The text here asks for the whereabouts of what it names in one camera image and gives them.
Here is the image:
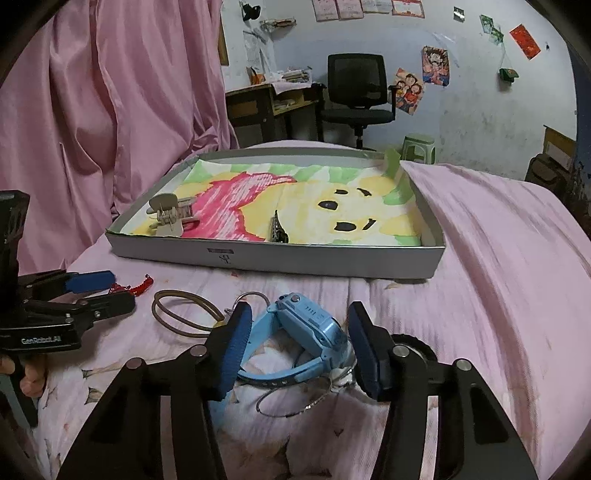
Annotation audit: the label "red string bracelet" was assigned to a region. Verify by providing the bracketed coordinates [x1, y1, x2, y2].
[107, 273, 156, 298]

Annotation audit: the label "beige hair claw clip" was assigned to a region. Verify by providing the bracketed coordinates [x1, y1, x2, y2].
[146, 193, 199, 238]

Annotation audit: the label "brown hair tie with beads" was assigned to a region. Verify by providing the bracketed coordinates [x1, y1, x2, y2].
[150, 288, 271, 339]

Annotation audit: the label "silver bangle rings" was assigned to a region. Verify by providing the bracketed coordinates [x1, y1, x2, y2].
[254, 359, 359, 419]

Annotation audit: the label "blue smart watch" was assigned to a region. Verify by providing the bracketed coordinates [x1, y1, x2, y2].
[209, 292, 357, 416]

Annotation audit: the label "left hand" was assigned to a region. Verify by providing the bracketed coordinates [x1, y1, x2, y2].
[0, 355, 47, 398]

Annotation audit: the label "pink floral bed quilt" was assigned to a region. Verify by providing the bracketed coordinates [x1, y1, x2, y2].
[27, 139, 591, 480]

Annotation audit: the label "pink curtain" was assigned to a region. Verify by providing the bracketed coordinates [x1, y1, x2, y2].
[1, 1, 238, 274]

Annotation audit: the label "white shallow cardboard box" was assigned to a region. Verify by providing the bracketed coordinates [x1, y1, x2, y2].
[106, 144, 446, 280]

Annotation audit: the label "wooden desk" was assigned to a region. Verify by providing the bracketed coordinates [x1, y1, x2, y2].
[225, 82, 325, 142]

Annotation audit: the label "dark bag on floor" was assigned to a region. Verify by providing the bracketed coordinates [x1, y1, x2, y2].
[525, 153, 570, 200]

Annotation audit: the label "green plastic stool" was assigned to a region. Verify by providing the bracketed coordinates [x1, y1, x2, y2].
[402, 133, 437, 165]

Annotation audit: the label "cardboard box on floor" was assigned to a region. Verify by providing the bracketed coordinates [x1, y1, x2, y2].
[543, 125, 576, 171]

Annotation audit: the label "stack of books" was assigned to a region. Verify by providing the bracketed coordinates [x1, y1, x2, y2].
[276, 68, 311, 83]

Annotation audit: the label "black office chair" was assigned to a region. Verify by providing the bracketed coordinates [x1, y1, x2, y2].
[315, 53, 396, 150]

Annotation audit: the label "cartoon family poster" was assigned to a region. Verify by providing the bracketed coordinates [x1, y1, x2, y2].
[394, 68, 424, 115]

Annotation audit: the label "green hanging pouch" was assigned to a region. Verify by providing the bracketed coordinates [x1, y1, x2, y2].
[498, 44, 519, 85]

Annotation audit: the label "anime character poster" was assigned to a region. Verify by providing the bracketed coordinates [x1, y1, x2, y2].
[422, 46, 450, 87]

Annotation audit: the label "blue patterned wardrobe cover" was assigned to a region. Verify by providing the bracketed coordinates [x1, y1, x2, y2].
[567, 46, 591, 230]

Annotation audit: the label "red paper square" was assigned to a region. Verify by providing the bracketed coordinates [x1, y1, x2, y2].
[510, 24, 541, 60]

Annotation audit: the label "wall certificates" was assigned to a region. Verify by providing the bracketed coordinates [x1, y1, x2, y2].
[311, 0, 425, 22]

